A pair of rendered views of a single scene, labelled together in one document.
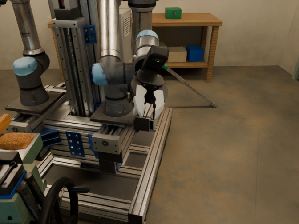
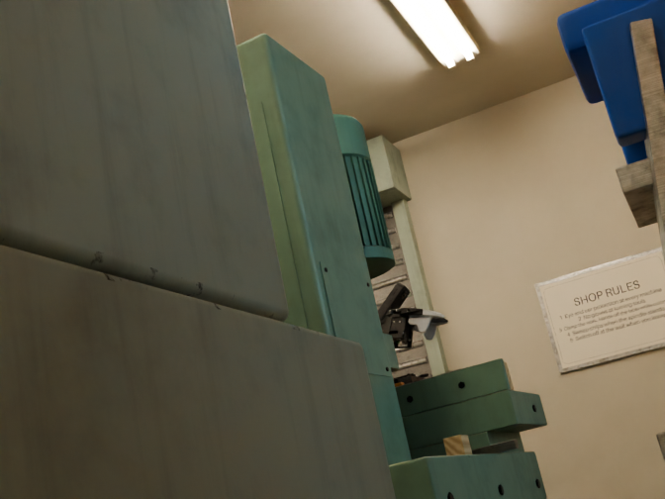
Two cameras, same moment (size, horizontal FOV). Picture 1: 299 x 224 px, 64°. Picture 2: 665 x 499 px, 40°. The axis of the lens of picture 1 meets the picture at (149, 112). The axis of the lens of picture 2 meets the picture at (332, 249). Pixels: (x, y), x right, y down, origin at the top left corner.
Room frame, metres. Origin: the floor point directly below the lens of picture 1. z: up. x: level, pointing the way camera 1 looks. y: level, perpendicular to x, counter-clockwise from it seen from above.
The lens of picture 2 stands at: (-0.23, 2.22, 0.72)
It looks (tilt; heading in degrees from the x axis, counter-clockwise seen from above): 17 degrees up; 293
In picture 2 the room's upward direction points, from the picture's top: 12 degrees counter-clockwise
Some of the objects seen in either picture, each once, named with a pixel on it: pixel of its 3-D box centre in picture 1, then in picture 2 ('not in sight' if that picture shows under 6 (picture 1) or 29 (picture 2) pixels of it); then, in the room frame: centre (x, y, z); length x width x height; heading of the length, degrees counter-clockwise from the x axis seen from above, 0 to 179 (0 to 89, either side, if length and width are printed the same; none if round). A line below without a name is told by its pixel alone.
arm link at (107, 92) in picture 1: (116, 80); not in sight; (1.08, 0.16, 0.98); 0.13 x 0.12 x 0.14; 95
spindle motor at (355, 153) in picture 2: not in sight; (335, 202); (0.42, 0.61, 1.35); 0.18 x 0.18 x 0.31
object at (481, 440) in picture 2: not in sight; (407, 466); (0.42, 0.55, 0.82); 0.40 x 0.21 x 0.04; 179
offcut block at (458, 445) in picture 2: not in sight; (457, 448); (0.25, 0.73, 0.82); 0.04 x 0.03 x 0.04; 93
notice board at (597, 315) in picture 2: not in sight; (612, 310); (0.34, -2.34, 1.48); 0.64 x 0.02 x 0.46; 2
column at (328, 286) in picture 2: not in sight; (282, 267); (0.42, 0.90, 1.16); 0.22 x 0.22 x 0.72; 89
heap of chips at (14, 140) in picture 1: (13, 138); not in sight; (0.71, 0.52, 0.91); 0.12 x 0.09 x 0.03; 89
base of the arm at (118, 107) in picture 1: (116, 101); not in sight; (1.08, 0.17, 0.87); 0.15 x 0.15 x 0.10
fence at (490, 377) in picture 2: not in sight; (352, 415); (0.47, 0.64, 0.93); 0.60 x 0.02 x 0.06; 179
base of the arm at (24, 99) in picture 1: (32, 91); not in sight; (1.19, 0.65, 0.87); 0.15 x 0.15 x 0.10
